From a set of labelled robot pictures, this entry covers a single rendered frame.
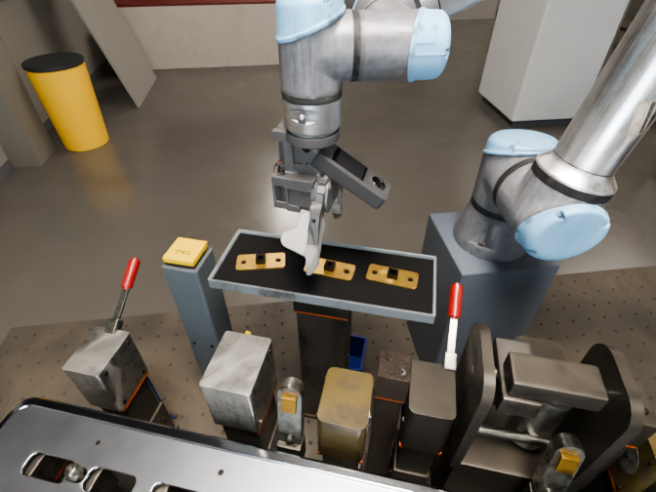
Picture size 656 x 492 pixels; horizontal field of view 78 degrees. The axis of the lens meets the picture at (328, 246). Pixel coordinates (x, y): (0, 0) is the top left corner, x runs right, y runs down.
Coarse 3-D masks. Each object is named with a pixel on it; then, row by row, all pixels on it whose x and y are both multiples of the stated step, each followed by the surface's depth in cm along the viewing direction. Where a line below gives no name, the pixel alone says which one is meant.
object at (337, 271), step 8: (320, 264) 69; (328, 264) 68; (336, 264) 69; (344, 264) 69; (312, 272) 68; (320, 272) 68; (328, 272) 68; (336, 272) 68; (344, 272) 68; (352, 272) 68
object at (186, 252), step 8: (176, 240) 74; (184, 240) 74; (192, 240) 74; (200, 240) 75; (176, 248) 73; (184, 248) 73; (192, 248) 73; (200, 248) 73; (168, 256) 71; (176, 256) 71; (184, 256) 71; (192, 256) 71; (200, 256) 72; (176, 264) 71; (184, 264) 71; (192, 264) 70
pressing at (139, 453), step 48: (0, 432) 63; (48, 432) 63; (96, 432) 63; (144, 432) 63; (192, 432) 63; (0, 480) 58; (48, 480) 58; (144, 480) 58; (192, 480) 58; (240, 480) 58; (288, 480) 58; (336, 480) 58; (384, 480) 58
